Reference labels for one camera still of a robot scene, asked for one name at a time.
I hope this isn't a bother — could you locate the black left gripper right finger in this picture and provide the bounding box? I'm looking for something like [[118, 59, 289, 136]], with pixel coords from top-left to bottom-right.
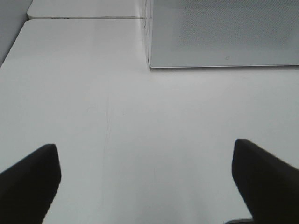
[[231, 139, 299, 224]]

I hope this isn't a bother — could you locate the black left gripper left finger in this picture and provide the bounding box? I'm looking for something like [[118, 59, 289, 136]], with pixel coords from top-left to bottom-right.
[[0, 144, 61, 224]]

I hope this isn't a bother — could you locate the white microwave door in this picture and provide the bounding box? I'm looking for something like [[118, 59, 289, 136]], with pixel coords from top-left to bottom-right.
[[146, 0, 299, 68]]

